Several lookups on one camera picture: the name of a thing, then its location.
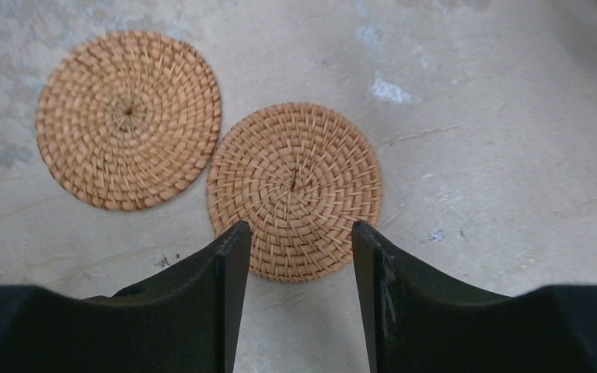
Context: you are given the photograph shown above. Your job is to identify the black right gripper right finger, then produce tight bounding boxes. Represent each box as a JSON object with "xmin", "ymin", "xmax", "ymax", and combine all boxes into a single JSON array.
[{"xmin": 351, "ymin": 221, "xmax": 597, "ymax": 372}]

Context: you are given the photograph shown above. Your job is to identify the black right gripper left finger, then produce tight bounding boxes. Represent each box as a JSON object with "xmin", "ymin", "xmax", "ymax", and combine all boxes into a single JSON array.
[{"xmin": 0, "ymin": 221, "xmax": 251, "ymax": 372}]

